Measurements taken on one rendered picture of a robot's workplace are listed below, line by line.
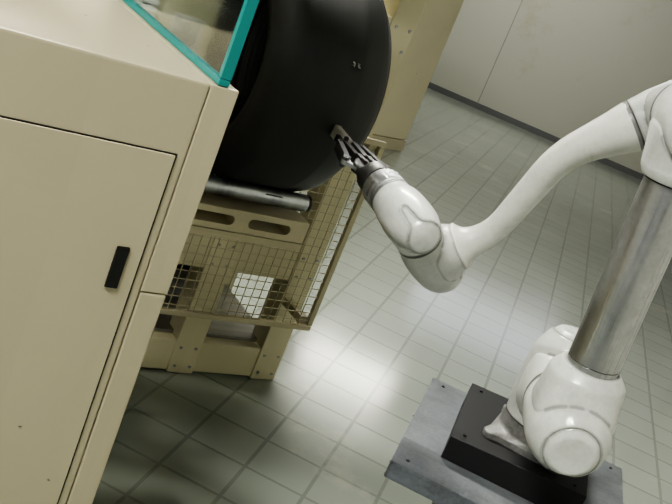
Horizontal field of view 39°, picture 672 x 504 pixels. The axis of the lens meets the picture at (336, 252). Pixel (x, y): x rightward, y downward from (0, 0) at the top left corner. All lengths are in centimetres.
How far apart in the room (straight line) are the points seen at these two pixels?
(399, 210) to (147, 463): 129
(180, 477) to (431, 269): 116
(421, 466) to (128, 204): 84
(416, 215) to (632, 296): 43
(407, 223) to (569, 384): 43
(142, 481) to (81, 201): 140
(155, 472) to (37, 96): 160
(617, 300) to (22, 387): 104
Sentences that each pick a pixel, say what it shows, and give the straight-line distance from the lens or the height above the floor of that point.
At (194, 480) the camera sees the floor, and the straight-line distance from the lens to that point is 287.
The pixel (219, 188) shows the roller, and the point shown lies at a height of 90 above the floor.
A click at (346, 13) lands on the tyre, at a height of 139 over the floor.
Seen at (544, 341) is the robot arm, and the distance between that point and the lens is 205.
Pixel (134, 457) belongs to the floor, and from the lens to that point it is 287.
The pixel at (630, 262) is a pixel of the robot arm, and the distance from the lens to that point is 178.
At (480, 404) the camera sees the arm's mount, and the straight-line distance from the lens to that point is 223.
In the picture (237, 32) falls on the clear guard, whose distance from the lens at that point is 151.
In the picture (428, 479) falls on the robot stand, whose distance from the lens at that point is 197.
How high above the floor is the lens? 156
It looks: 18 degrees down
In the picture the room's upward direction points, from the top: 22 degrees clockwise
